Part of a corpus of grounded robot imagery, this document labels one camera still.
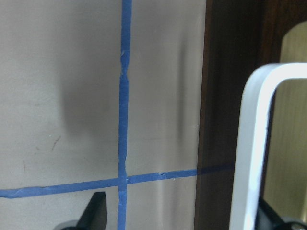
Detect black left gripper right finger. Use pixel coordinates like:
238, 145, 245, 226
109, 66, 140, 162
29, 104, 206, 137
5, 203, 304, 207
256, 197, 307, 230

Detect dark wooden drawer cabinet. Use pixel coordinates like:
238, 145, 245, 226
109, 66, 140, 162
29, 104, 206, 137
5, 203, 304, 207
194, 0, 307, 230

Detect white drawer handle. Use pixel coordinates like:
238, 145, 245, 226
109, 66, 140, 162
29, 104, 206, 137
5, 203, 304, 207
229, 63, 307, 230

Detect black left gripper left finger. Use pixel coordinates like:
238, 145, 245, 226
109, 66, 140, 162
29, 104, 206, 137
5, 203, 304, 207
54, 192, 107, 230

